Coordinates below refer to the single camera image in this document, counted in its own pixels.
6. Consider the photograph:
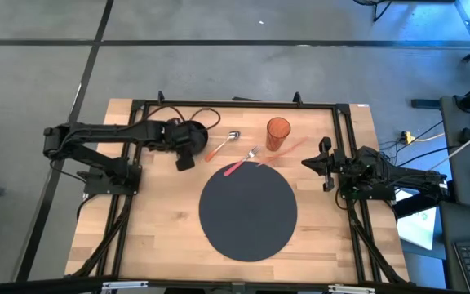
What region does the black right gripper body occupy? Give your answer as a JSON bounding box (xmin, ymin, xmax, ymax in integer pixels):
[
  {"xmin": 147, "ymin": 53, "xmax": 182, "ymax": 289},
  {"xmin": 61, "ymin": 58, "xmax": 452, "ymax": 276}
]
[{"xmin": 319, "ymin": 136, "xmax": 346, "ymax": 193}]

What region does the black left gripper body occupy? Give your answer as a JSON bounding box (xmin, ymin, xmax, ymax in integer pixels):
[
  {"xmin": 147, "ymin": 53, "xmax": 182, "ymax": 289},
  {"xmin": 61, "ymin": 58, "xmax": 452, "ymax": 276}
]
[{"xmin": 162, "ymin": 117, "xmax": 197, "ymax": 172}]

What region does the black bowl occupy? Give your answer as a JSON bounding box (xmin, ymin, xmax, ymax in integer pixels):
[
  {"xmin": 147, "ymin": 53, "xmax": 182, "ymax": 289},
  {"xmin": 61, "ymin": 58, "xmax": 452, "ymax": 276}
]
[{"xmin": 185, "ymin": 119, "xmax": 210, "ymax": 155}]

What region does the translucent orange straw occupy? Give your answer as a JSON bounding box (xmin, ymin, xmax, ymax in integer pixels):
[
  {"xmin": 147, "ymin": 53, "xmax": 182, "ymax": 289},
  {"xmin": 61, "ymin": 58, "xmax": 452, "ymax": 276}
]
[{"xmin": 255, "ymin": 136, "xmax": 308, "ymax": 167}]

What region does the orange faceted plastic tumbler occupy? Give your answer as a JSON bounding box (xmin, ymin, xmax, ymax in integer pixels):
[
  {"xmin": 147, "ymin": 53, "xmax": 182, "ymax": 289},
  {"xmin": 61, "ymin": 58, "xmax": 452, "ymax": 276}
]
[{"xmin": 265, "ymin": 117, "xmax": 292, "ymax": 153}]

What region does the orange-handled metal spoon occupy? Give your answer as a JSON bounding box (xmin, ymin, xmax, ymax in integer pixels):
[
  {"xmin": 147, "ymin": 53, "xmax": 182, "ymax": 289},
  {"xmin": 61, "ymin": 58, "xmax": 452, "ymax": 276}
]
[{"xmin": 204, "ymin": 130, "xmax": 242, "ymax": 163}]

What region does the pink-handled metal fork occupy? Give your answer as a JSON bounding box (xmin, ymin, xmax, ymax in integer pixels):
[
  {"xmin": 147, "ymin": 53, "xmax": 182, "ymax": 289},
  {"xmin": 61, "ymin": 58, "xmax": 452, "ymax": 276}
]
[{"xmin": 223, "ymin": 145, "xmax": 261, "ymax": 178}]

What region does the round dark woven placemat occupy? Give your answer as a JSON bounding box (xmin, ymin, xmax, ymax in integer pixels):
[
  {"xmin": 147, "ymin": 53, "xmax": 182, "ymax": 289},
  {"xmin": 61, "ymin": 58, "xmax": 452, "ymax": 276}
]
[{"xmin": 198, "ymin": 161, "xmax": 299, "ymax": 263}]

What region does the white paper sheet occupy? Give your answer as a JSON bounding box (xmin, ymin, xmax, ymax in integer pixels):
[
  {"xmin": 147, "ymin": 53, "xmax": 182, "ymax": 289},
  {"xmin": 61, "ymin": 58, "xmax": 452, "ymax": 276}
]
[{"xmin": 396, "ymin": 189, "xmax": 439, "ymax": 251}]

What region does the dark grey desk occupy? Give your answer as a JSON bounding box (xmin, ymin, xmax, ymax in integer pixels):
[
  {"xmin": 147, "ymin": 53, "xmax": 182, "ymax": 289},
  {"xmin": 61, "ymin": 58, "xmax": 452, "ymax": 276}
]
[
  {"xmin": 438, "ymin": 202, "xmax": 470, "ymax": 294},
  {"xmin": 440, "ymin": 96, "xmax": 470, "ymax": 201}
]

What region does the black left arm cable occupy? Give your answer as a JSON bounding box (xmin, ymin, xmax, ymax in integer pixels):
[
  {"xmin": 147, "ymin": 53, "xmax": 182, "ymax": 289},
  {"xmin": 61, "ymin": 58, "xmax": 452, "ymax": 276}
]
[{"xmin": 147, "ymin": 105, "xmax": 222, "ymax": 132}]

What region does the black aluminium table frame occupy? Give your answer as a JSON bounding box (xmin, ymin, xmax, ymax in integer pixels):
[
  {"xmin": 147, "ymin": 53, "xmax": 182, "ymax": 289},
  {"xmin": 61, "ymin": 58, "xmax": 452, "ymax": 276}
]
[{"xmin": 65, "ymin": 90, "xmax": 411, "ymax": 294}]

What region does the yellow power plug cable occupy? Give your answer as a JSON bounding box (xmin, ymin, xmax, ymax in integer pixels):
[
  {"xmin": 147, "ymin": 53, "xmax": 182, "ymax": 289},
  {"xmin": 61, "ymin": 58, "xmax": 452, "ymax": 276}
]
[{"xmin": 399, "ymin": 131, "xmax": 446, "ymax": 145}]

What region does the silver metal bracket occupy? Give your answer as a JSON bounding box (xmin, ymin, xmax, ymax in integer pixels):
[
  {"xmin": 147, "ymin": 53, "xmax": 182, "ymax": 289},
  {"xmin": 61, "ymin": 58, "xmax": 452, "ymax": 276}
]
[
  {"xmin": 327, "ymin": 283, "xmax": 377, "ymax": 294},
  {"xmin": 101, "ymin": 280, "xmax": 149, "ymax": 292}
]

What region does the white cable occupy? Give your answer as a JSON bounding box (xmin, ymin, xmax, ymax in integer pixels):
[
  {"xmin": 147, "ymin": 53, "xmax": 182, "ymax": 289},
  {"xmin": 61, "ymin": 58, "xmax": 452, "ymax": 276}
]
[{"xmin": 429, "ymin": 121, "xmax": 470, "ymax": 171}]

